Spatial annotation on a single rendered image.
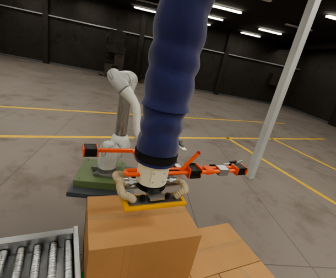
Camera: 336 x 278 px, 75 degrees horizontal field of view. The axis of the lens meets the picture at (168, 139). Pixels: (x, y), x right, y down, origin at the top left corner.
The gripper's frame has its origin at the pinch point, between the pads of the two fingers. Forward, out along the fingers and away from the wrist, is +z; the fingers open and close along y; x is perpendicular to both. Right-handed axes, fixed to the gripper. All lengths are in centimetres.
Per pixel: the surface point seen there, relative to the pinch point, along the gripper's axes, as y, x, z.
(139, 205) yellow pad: 10.4, 34.9, 26.9
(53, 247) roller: 68, 73, -10
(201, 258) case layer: 69, -22, 22
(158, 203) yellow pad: 10.6, 24.7, 27.0
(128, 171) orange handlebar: -0.3, 38.2, 12.9
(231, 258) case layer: 69, -44, 28
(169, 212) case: 28.8, 9.4, 15.0
